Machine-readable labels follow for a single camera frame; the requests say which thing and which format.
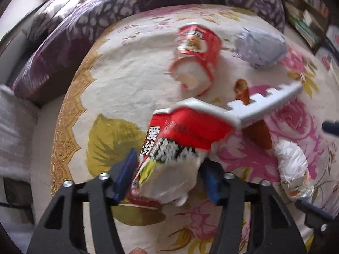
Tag torn red snack wrapper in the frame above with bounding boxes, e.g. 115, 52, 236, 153
126, 107, 233, 209

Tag grey checked cushion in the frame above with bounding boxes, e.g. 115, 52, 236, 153
0, 85, 39, 180

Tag red paper noodle cup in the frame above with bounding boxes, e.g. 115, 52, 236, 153
169, 24, 222, 96

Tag grey crumpled paper ball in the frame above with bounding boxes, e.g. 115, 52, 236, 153
233, 27, 288, 70

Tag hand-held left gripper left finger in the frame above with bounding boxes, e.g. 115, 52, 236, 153
26, 149, 138, 254

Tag white tissue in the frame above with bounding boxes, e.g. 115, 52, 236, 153
274, 139, 314, 202

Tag floral tablecloth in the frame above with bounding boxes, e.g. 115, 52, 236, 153
50, 4, 339, 254

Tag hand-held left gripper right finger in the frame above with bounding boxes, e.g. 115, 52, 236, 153
200, 160, 309, 254

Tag stacked pillows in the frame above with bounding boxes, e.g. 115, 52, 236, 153
28, 0, 82, 41

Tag wooden bookshelf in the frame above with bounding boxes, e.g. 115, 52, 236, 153
281, 0, 331, 55

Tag white toothed plastic piece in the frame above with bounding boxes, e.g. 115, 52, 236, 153
165, 81, 303, 130

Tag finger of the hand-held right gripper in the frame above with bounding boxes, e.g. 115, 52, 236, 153
322, 121, 339, 133
295, 200, 337, 234

